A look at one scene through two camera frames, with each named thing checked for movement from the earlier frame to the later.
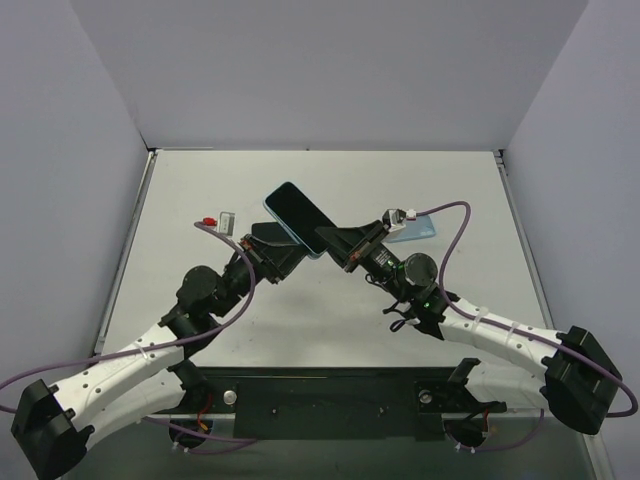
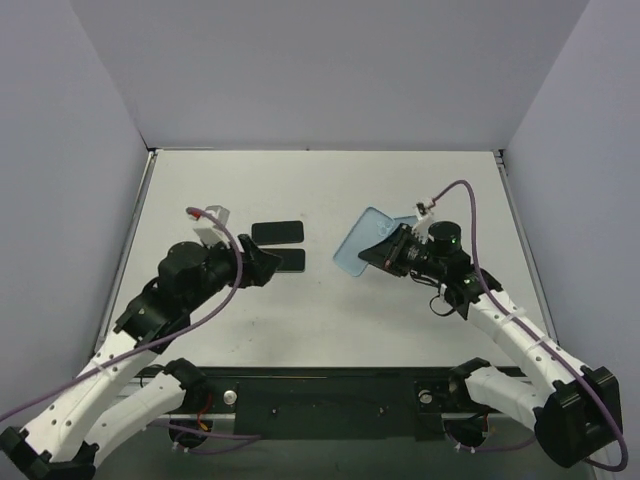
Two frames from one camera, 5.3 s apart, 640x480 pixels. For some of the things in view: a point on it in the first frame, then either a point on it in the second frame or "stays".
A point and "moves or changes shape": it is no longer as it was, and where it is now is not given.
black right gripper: [363, 246] -> [400, 250]
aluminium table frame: [100, 344] stays
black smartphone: [271, 232] stays
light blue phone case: [301, 216] moves or changes shape
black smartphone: [301, 215] moves or changes shape
